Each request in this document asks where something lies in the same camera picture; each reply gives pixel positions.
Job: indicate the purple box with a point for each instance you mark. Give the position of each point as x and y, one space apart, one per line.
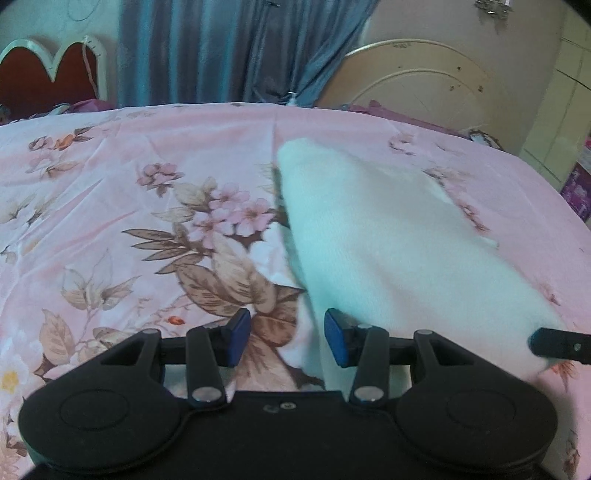
578 184

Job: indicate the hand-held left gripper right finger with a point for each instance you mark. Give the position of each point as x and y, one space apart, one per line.
335 339

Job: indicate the pink floral bed sheet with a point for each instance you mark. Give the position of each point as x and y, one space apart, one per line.
115 194

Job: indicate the small white bottle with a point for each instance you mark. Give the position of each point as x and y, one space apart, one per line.
292 99

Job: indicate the cream wardrobe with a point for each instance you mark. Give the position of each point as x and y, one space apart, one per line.
561 106

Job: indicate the white towel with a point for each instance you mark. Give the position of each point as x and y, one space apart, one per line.
392 240

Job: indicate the blue-grey curtain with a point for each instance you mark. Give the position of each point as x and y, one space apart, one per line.
231 50

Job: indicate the red headboard with white trim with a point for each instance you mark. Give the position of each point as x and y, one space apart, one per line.
32 78

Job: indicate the purple bed cloth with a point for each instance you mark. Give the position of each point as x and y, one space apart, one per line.
397 117

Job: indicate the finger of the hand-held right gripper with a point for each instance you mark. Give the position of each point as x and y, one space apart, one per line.
561 345

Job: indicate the cream metal headboard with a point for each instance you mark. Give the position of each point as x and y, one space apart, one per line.
415 87

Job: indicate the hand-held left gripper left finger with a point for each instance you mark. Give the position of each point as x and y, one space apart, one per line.
238 339

